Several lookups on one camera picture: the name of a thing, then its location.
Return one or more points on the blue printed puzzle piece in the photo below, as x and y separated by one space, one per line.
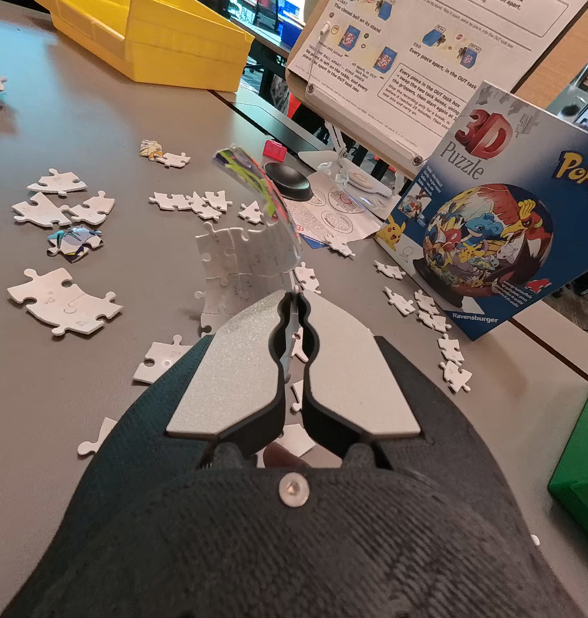
74 244

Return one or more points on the yellow plastic bin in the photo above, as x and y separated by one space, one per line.
178 53

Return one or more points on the person's right hand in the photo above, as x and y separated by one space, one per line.
282 457

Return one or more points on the instruction sheet on clipboard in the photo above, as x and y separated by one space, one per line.
564 53

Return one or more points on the white printed instruction leaflet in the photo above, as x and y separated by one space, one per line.
323 207

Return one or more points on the small red block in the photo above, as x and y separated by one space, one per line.
274 150

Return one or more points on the blue puzzle box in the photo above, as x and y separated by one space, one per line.
492 227

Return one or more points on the joined pair white puzzle pieces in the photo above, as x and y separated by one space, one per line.
62 299

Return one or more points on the yellow printed puzzle piece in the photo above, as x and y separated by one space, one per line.
151 149

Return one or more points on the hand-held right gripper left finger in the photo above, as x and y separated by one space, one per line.
226 386

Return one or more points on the black round ball stand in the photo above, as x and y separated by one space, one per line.
289 181

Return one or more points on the assembled curved puzzle ball section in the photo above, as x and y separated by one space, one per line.
231 260

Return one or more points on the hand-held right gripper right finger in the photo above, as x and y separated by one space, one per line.
361 386

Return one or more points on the white folding stand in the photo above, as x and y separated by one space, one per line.
361 178

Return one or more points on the green box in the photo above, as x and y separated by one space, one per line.
581 458

